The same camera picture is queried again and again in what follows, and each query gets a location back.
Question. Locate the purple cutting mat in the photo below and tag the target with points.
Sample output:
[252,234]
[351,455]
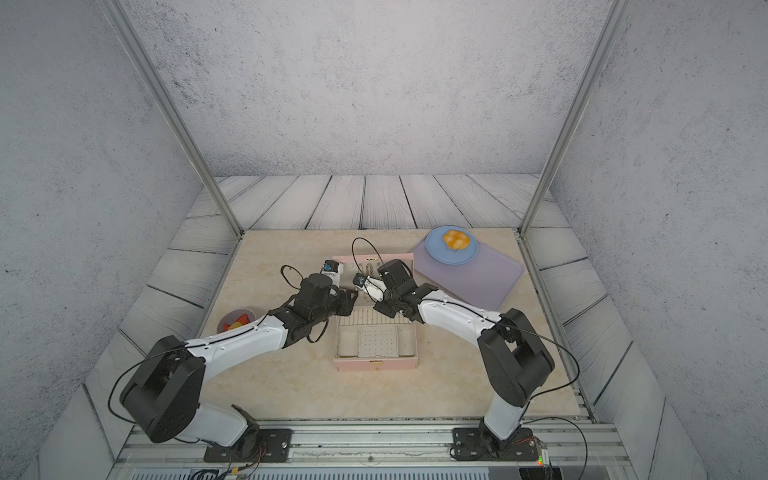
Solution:
[485,281]

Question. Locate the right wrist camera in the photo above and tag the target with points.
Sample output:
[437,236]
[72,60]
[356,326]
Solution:
[374,288]

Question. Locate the metal frame post left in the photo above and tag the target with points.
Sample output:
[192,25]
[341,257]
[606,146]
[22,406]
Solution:
[132,45]

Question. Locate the blue plate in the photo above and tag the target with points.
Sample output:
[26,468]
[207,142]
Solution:
[440,253]

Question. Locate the metal frame post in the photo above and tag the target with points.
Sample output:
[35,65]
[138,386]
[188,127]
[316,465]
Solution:
[611,30]
[132,45]

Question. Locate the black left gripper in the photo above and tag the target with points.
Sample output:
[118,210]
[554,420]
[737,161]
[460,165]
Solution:
[345,300]

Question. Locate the metal frame post right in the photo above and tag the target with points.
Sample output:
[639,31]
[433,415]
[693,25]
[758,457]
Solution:
[611,30]

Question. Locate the red yellow snack packets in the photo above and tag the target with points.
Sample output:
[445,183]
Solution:
[239,322]

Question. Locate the pink jewelry box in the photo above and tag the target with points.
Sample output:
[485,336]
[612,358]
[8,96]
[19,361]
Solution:
[368,340]

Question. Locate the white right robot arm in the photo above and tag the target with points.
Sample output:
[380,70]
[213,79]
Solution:
[516,361]

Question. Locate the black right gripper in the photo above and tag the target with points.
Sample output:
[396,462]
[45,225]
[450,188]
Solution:
[388,311]

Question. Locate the metal base rail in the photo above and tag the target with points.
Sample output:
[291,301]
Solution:
[577,447]

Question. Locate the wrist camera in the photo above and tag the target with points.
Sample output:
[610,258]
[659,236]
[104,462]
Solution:
[374,288]
[334,270]

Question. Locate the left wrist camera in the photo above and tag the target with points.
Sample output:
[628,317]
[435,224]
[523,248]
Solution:
[334,270]

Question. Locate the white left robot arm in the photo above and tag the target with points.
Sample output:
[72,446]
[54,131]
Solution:
[163,395]

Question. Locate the orange bread pastry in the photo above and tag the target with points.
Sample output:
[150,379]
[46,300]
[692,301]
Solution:
[456,240]

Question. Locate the small purple bowl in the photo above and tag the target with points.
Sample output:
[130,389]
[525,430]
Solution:
[233,315]

